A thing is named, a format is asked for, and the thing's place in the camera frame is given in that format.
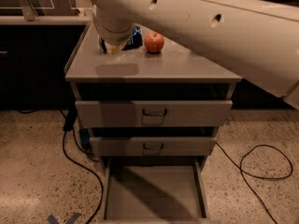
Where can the blue pepsi can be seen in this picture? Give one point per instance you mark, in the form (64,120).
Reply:
(134,42)

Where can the blue power adapter box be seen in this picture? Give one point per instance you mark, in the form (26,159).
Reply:
(84,137)

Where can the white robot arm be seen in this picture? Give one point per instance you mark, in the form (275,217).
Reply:
(255,39)

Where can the middle grey drawer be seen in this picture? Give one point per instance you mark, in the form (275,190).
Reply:
(152,146)

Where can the red apple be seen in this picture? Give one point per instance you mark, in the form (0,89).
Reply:
(153,42)

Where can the bottom grey drawer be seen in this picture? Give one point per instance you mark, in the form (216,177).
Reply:
(155,194)

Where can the grey drawer cabinet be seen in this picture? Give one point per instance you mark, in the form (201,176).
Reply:
(174,74)

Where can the grey drawer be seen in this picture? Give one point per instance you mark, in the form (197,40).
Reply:
(152,146)
(96,114)
(155,194)

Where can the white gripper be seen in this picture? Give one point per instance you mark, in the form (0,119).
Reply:
(116,36)

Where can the top grey drawer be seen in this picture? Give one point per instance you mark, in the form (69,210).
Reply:
(96,114)

